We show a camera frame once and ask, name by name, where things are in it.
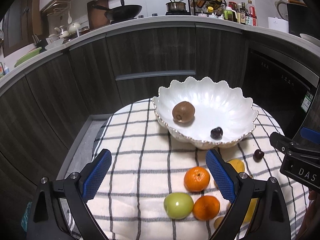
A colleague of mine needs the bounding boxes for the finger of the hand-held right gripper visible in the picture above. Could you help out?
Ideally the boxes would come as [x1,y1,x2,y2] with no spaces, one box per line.
[299,127,320,153]
[269,132,300,155]

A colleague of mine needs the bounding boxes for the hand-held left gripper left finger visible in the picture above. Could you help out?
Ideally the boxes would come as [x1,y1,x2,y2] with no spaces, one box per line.
[26,149,112,240]

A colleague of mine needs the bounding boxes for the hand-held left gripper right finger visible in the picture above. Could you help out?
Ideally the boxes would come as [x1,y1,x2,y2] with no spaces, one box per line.
[205,149,292,240]

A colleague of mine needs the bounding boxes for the yellow lemon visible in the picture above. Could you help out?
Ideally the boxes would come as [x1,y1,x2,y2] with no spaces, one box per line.
[226,159,246,174]

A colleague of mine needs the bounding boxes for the orange mandarin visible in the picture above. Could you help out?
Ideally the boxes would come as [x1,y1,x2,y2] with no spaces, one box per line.
[192,195,221,221]
[184,166,211,193]

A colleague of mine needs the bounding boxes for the dark red cherry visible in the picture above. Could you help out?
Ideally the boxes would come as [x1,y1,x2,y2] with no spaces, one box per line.
[210,127,224,140]
[253,149,265,162]

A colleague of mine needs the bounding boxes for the yellow mango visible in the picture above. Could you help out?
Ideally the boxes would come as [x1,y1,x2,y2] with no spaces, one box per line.
[239,197,258,224]

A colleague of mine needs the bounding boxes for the green apple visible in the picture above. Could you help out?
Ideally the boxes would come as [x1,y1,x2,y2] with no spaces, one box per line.
[163,192,194,220]

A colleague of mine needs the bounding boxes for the white scalloped bowl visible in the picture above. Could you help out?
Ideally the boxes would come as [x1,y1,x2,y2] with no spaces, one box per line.
[152,76,259,150]

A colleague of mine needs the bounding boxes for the person's right hand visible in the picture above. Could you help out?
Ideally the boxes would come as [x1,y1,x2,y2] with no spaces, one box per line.
[309,190,320,220]

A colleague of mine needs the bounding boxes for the green label sticker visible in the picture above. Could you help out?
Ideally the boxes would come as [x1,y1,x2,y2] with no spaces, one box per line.
[301,91,314,113]

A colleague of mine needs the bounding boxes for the checked white cloth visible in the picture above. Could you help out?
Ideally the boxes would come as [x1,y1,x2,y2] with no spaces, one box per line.
[67,96,313,240]

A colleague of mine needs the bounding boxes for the black dishwasher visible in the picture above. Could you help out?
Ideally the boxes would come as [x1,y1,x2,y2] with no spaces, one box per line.
[242,47,320,140]

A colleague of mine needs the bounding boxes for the brown kiwi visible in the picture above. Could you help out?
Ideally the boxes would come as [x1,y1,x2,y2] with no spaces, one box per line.
[172,101,196,123]

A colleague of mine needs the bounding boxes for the teal patterned cloth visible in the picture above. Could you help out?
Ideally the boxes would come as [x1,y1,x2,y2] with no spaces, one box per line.
[21,201,33,233]

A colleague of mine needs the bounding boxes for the dark wood base cabinets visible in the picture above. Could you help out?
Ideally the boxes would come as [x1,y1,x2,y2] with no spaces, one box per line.
[0,24,250,230]

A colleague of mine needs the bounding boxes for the white plate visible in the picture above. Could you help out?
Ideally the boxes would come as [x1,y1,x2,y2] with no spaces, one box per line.
[299,33,320,49]

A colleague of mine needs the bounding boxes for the white box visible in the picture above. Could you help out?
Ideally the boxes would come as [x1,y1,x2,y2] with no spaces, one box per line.
[267,17,288,32]

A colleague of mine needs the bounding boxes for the black countertop appliance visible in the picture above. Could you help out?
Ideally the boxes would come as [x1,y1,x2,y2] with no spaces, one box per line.
[286,2,320,40]

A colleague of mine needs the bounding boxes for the white electric kettle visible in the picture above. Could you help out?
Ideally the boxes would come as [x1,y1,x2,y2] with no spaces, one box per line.
[272,0,289,20]

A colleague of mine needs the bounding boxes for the red label bottle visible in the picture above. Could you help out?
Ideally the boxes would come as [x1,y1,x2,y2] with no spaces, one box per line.
[245,0,257,26]

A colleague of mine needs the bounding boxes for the dark sauce bottle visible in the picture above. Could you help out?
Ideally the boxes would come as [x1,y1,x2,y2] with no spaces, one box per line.
[239,2,247,25]

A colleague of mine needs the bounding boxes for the green jug bottle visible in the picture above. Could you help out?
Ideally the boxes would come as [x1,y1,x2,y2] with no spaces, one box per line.
[223,6,237,22]

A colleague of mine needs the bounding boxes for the white teapot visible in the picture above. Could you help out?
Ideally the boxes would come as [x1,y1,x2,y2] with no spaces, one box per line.
[68,22,82,33]

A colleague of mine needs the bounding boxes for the brown cutting board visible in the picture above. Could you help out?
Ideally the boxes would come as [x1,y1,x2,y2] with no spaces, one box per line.
[87,0,110,29]

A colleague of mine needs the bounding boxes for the grey kitchen countertop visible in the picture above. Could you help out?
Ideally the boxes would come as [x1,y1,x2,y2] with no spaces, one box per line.
[0,15,320,90]

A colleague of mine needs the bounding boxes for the black wok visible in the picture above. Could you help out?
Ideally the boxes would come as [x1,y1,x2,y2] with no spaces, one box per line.
[92,0,143,22]

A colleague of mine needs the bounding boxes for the steel saucepan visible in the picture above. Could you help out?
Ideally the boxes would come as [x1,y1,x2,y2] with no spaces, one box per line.
[165,0,187,12]

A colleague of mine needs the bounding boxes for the black wire spice rack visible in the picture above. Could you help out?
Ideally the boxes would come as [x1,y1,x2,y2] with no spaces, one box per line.
[187,0,227,16]

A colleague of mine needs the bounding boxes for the wall utensil rack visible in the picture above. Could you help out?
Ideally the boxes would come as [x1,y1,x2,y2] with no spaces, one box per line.
[42,0,73,14]

